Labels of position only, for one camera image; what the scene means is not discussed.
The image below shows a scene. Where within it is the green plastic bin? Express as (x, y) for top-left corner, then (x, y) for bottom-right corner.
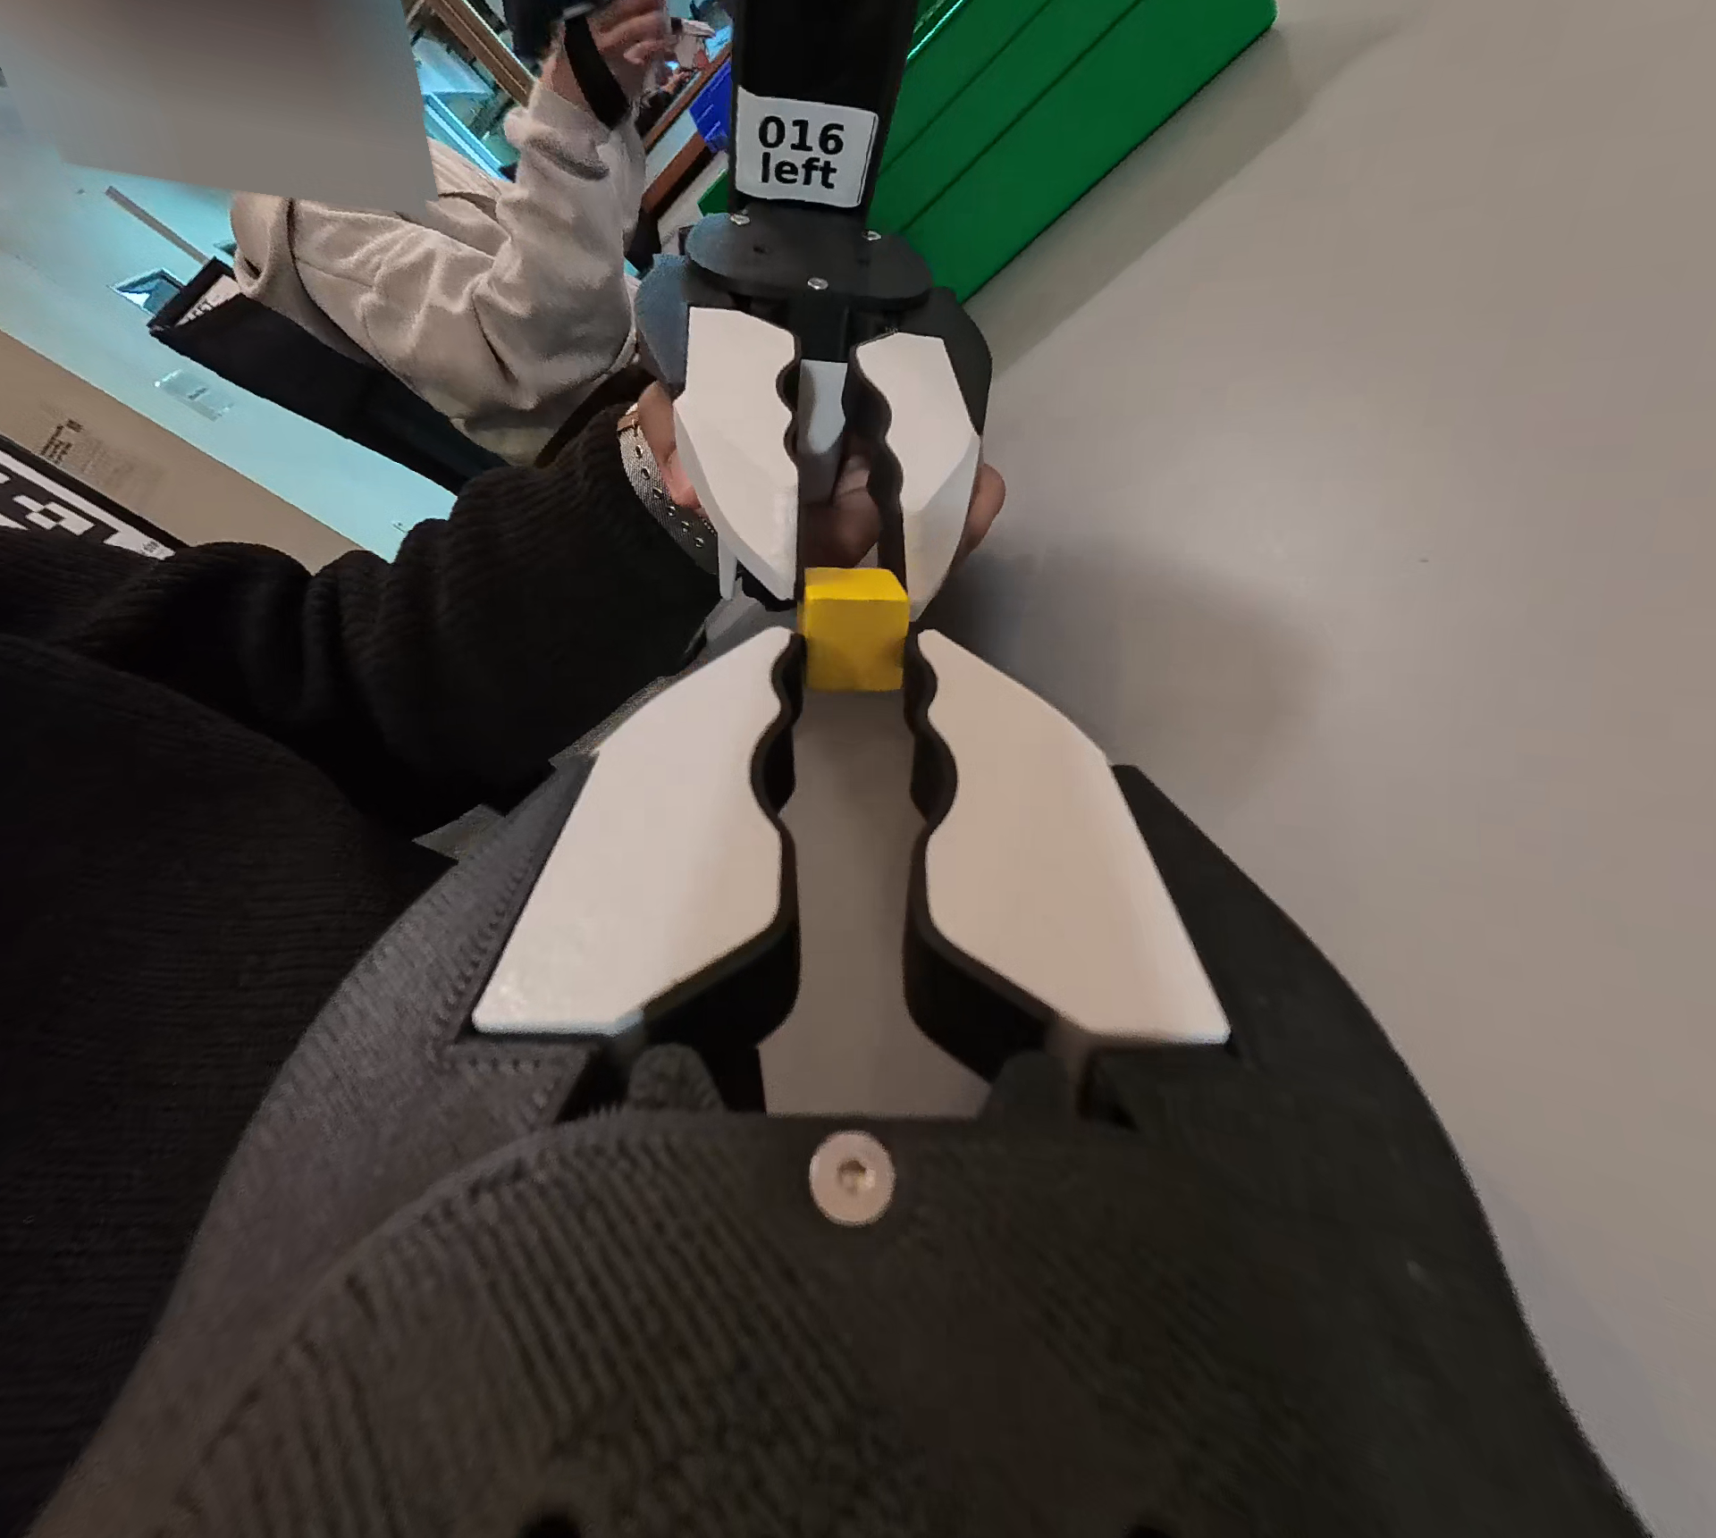
(694, 0), (1280, 308)

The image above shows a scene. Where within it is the black white floor marker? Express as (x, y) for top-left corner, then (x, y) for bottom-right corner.
(0, 433), (183, 564)

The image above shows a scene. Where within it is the small yellow cube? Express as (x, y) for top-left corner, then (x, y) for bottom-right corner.
(800, 569), (912, 695)

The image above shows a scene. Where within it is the person's left hand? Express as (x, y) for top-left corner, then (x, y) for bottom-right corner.
(630, 376), (1006, 595)

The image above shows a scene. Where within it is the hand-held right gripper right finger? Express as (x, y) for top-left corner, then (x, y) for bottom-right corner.
(904, 626), (1231, 1098)

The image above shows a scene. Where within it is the grey desk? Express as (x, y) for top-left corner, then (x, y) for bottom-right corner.
(557, 0), (1716, 1538)

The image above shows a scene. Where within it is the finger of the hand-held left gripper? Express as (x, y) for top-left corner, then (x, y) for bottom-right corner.
(852, 332), (987, 616)
(670, 305), (806, 604)

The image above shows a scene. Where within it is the silver wristwatch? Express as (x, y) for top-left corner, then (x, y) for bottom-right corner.
(614, 403), (719, 564)

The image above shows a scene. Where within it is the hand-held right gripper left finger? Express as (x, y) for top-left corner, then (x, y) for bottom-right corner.
(469, 622), (806, 1083)

